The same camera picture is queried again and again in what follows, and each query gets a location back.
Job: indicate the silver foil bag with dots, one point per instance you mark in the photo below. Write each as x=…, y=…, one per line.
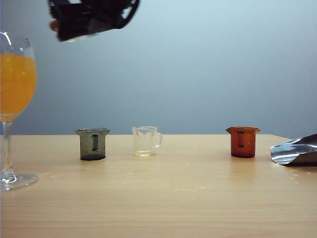
x=297, y=151

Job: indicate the clear measuring cup brown spot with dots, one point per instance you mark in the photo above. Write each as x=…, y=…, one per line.
x=53, y=25

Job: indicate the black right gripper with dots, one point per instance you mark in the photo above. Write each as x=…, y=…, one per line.
x=89, y=7

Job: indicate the dark grey measuring cup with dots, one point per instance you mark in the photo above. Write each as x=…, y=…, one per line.
x=86, y=146

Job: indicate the wine glass with orange juice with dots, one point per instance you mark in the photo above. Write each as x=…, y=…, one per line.
x=15, y=84

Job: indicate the amber measuring cup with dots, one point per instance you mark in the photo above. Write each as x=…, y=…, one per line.
x=247, y=146

